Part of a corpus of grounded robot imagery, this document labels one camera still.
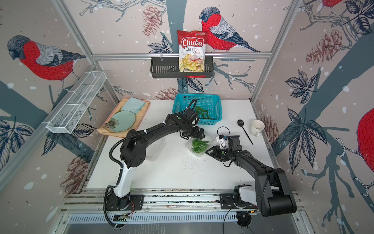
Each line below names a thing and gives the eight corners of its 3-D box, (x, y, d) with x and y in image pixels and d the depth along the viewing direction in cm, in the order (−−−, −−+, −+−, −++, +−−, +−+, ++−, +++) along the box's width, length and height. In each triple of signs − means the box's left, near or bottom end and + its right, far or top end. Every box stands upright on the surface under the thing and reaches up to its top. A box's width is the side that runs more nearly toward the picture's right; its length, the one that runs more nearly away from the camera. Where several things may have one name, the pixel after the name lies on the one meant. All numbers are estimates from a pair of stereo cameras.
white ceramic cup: (254, 139, 98) (259, 132, 91) (245, 131, 103) (249, 124, 96) (262, 133, 102) (267, 126, 95) (252, 125, 106) (257, 118, 99)
